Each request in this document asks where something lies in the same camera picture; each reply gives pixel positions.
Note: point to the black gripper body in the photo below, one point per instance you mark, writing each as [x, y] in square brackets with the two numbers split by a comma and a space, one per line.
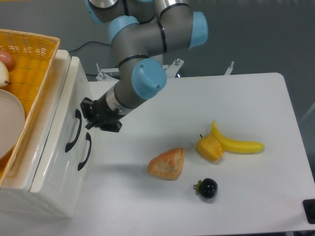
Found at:
[109, 118]

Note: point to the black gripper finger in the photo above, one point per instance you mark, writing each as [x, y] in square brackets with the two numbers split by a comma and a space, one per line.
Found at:
[87, 107]
[92, 123]

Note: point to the white top drawer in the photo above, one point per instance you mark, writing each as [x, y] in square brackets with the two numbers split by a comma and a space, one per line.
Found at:
[75, 89]

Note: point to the white drawer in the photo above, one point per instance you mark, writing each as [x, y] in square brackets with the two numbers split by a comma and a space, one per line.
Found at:
[75, 89]
[66, 176]

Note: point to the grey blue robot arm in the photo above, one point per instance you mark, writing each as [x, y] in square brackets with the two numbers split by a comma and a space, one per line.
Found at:
[139, 30]

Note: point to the white lower drawer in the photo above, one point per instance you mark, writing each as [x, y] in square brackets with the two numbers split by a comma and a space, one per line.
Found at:
[66, 176]

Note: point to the white drawer cabinet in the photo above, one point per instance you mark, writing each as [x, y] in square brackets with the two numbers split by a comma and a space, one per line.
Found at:
[15, 194]

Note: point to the orange woven basket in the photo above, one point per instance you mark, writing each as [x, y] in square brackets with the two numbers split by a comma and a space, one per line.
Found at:
[33, 54]

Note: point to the white plate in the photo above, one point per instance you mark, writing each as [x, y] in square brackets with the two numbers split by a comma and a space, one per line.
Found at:
[12, 120]

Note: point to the croissant bread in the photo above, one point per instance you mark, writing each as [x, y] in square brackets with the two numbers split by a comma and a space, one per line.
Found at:
[167, 165]

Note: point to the white pear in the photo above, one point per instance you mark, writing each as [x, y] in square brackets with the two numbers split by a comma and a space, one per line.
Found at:
[4, 75]

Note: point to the yellow bell pepper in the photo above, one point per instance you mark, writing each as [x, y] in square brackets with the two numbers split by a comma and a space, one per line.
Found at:
[210, 148]

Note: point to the black mangosteen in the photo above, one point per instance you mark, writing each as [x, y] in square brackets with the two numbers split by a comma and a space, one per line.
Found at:
[207, 188]

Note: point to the yellow banana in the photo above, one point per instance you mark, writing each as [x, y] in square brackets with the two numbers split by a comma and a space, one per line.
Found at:
[236, 146]

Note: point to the black corner object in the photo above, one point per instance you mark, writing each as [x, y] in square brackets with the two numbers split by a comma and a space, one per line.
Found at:
[309, 208]

